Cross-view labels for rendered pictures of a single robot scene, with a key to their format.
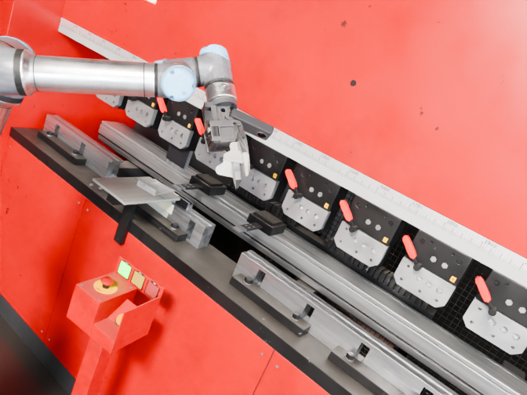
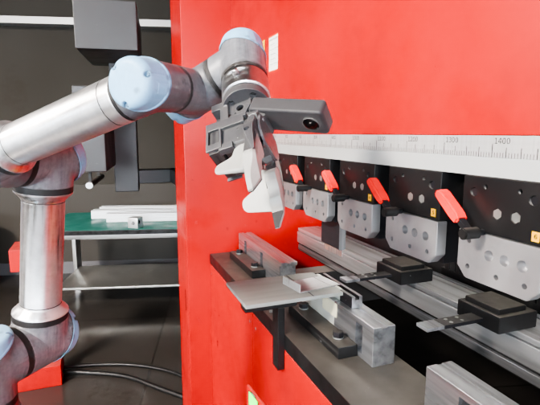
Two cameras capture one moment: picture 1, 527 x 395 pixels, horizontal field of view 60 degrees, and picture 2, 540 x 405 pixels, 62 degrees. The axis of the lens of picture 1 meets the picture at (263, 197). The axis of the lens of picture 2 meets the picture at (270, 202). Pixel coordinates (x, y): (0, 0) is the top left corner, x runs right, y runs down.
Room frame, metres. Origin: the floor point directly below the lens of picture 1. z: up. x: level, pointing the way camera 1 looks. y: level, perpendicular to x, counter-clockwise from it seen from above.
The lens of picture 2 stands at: (0.63, -0.30, 1.41)
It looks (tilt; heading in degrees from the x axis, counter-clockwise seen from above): 9 degrees down; 41
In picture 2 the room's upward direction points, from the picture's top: straight up
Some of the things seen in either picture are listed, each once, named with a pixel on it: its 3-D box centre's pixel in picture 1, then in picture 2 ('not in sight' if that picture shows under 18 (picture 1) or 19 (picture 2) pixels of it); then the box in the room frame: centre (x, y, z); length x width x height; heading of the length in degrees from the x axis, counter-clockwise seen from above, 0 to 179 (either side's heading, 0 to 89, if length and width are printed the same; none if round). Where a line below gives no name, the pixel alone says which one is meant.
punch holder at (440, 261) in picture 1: (433, 266); not in sight; (1.19, -0.50, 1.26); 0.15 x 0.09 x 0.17; 62
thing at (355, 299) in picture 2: (172, 193); (337, 289); (1.63, 0.33, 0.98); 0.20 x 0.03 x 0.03; 62
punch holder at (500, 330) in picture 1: (506, 309); not in sight; (1.09, -0.68, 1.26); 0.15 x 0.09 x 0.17; 62
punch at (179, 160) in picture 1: (178, 157); (333, 235); (1.65, 0.36, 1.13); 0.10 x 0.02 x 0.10; 62
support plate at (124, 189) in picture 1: (138, 189); (282, 288); (1.52, 0.43, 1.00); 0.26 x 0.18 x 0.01; 152
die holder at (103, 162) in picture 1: (81, 146); (263, 256); (1.91, 0.84, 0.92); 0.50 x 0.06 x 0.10; 62
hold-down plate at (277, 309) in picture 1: (268, 303); not in sight; (1.31, -0.15, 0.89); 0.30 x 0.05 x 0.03; 62
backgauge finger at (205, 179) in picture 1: (197, 184); (382, 272); (1.78, 0.28, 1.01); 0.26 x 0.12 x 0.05; 152
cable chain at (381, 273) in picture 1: (376, 270); not in sight; (1.64, -0.51, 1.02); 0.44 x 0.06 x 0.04; 62
